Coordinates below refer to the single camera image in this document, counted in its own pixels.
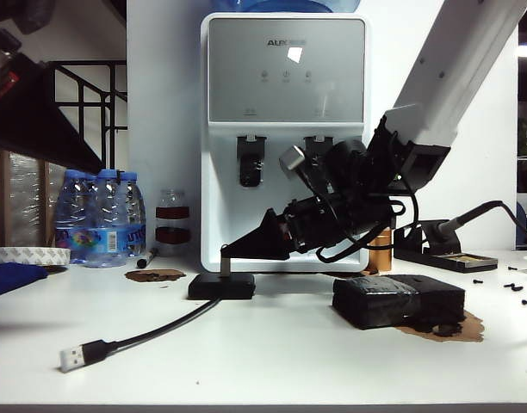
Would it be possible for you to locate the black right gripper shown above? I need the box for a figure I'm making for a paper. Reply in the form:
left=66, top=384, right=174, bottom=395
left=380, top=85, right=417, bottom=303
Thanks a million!
left=221, top=196, right=346, bottom=262

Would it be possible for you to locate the black taped box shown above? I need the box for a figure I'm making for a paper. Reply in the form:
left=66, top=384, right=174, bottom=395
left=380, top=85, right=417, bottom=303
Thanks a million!
left=331, top=274, right=466, bottom=331

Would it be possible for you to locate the black metal stair railing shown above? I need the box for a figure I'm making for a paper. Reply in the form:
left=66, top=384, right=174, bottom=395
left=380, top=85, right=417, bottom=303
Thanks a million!
left=46, top=59, right=129, bottom=173

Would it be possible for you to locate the clear bottle with red bands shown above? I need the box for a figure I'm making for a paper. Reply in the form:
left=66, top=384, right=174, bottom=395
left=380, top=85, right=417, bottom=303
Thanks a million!
left=154, top=188, right=191, bottom=258

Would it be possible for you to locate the clear water bottle with barcode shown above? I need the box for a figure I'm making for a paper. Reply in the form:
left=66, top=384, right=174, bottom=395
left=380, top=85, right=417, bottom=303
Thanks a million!
left=85, top=169, right=127, bottom=268

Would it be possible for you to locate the gold metal cylinder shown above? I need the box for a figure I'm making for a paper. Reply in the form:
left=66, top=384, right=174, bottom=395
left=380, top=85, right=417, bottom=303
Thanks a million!
left=368, top=227, right=392, bottom=273

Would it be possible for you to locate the black marker pen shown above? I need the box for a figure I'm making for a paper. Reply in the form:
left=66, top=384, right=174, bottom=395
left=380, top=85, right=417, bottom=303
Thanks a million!
left=135, top=248, right=158, bottom=270

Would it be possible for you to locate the brown patch with black crumbs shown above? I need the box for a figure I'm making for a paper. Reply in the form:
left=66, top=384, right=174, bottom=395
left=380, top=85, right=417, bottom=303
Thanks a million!
left=124, top=267, right=187, bottom=284

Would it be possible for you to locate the white tape roll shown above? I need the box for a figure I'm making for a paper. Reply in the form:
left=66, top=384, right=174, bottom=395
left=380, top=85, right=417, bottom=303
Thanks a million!
left=0, top=247, right=71, bottom=268

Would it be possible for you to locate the white water dispenser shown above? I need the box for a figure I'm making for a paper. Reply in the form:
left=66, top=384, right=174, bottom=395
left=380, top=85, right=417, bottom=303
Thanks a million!
left=198, top=12, right=370, bottom=274

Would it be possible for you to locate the blue cloth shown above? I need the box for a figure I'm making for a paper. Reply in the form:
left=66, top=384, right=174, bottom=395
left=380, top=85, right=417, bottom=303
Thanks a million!
left=0, top=262, right=49, bottom=302

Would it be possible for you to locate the black soldering iron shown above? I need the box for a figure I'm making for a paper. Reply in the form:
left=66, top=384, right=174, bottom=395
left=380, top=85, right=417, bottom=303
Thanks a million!
left=431, top=200, right=527, bottom=249

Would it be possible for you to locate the black soldering iron stand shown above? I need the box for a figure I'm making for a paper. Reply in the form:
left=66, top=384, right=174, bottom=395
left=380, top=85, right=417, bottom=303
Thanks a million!
left=392, top=219, right=498, bottom=274

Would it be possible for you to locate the large brown patch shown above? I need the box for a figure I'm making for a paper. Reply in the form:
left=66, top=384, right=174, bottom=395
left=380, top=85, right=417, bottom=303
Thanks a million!
left=392, top=311, right=484, bottom=344

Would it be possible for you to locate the blue water jug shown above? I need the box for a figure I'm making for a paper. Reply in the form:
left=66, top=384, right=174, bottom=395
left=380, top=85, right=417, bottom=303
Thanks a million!
left=209, top=0, right=362, bottom=14

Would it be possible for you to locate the black USB hub with cable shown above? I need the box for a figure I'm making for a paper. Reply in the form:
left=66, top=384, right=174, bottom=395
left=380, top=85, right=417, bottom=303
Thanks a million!
left=59, top=274, right=256, bottom=373

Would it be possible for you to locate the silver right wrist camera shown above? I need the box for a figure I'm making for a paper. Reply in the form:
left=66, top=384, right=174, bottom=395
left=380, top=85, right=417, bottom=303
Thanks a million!
left=278, top=145, right=307, bottom=174

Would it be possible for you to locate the wooden frame with plastic wrap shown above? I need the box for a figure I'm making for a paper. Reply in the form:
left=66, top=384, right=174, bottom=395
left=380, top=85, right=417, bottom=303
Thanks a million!
left=0, top=145, right=80, bottom=250

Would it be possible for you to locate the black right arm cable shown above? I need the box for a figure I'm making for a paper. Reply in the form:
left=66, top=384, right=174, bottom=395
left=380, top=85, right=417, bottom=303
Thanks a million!
left=317, top=193, right=420, bottom=264

